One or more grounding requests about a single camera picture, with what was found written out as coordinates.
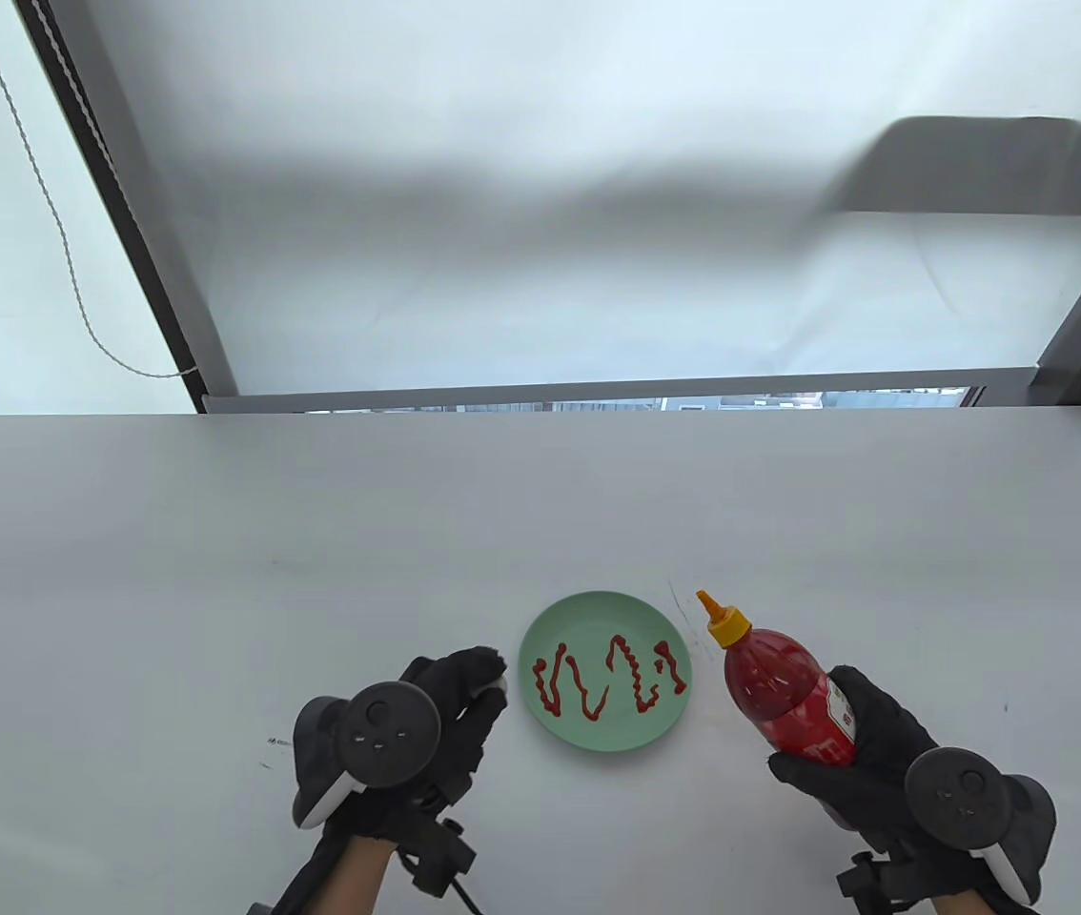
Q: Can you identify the green plate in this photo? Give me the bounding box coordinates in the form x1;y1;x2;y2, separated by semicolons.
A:
518;591;693;754

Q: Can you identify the red ketchup bottle yellow cap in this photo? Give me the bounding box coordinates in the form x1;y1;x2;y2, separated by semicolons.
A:
696;589;858;769

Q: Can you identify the red ketchup pattern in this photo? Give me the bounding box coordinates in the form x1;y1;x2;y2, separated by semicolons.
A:
531;637;691;721

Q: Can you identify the person's right hand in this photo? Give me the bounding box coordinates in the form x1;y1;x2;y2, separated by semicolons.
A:
767;665;942;856

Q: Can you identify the black and white controller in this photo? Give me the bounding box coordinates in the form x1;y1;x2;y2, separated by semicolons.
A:
291;680;441;830
905;746;1056;906

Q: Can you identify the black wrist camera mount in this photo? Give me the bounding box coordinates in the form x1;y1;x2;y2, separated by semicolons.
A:
836;851;904;902
402;815;477;897

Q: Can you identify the person's left forearm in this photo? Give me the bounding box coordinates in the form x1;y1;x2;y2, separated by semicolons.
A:
297;829;398;915

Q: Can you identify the grey window bottom rail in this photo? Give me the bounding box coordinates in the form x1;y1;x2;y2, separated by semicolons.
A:
202;367;1042;414

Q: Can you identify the person's left hand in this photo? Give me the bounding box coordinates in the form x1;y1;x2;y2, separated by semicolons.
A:
326;646;510;842

